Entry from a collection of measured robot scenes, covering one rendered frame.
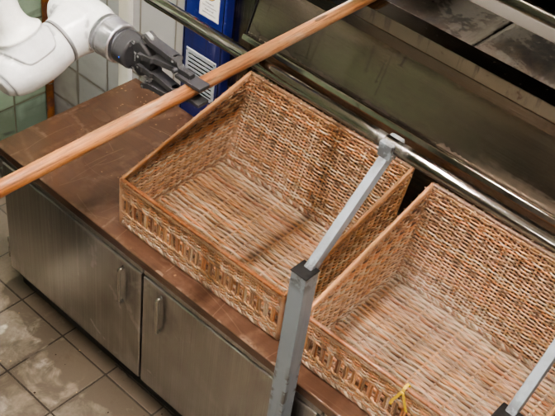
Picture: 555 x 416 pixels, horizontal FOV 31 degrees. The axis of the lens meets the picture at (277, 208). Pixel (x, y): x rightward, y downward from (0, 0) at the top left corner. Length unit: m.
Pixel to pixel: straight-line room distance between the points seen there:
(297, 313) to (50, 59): 0.72
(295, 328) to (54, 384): 1.09
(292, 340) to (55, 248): 0.98
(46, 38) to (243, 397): 0.99
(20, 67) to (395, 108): 0.90
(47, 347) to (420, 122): 1.35
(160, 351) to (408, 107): 0.91
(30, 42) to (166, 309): 0.81
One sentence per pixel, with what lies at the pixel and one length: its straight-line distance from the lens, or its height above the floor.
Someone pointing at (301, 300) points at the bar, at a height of 0.89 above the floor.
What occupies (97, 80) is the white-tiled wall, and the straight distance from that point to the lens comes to 3.34.
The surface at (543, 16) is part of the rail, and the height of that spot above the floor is 1.43.
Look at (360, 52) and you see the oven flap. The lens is 2.45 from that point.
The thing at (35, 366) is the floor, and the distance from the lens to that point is 3.01.
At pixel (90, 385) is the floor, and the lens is 2.96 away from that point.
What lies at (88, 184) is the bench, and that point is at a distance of 2.69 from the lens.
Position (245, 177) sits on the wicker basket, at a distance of 2.73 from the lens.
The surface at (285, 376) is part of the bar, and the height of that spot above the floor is 0.64.
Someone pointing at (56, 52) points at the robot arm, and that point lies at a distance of 2.10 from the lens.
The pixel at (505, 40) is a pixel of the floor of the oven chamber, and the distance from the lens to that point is 2.36.
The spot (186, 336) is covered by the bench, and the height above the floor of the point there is 0.43.
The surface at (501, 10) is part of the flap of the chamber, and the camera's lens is 1.98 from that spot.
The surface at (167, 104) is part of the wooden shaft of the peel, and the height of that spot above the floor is 1.20.
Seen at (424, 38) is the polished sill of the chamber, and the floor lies 1.18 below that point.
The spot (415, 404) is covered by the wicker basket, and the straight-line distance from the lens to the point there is 2.11.
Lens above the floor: 2.32
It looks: 41 degrees down
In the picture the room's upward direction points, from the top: 8 degrees clockwise
